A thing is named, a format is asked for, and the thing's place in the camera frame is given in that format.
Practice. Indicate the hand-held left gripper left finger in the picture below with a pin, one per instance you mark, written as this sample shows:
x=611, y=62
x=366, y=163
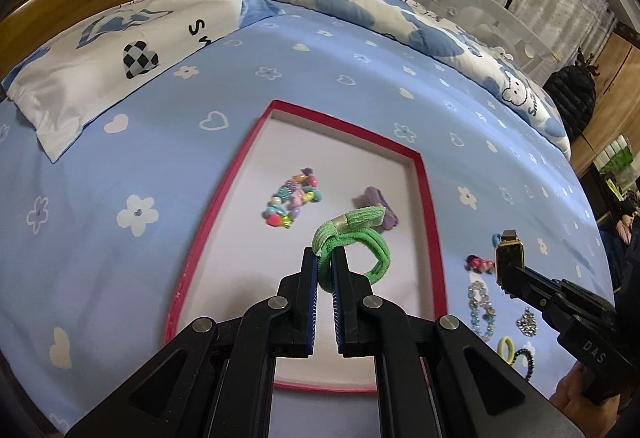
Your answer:
x=309, y=288

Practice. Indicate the pink hair clip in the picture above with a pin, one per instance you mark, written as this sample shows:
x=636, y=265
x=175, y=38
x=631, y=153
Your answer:
x=477, y=264

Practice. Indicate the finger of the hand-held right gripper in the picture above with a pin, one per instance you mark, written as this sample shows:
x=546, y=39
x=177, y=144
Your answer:
x=525, y=298
x=542, y=280

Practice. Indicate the wooden wardrobe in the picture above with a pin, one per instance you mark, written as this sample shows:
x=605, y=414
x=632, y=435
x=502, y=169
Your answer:
x=615, y=68

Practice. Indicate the red cardboard box tray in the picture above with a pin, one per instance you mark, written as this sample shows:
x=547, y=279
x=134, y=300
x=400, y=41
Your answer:
x=300, y=143

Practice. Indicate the gold square wristwatch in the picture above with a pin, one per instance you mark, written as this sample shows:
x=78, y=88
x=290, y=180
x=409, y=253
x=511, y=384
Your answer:
x=509, y=258

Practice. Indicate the person's right hand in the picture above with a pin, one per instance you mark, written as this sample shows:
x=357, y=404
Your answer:
x=570, y=393

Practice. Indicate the purple hair clip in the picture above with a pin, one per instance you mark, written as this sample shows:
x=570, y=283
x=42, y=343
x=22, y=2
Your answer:
x=372, y=195

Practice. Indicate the white and blue pillow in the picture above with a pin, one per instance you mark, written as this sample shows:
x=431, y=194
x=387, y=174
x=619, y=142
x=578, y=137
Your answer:
x=100, y=58

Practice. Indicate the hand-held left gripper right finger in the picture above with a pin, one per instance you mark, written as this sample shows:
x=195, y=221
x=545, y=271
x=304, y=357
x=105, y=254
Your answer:
x=340, y=298

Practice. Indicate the rhinestone heart brooch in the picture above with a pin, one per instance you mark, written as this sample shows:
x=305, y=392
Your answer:
x=527, y=323

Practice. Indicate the light blue flower bedsheet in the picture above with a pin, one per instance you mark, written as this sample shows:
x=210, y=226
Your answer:
x=125, y=268

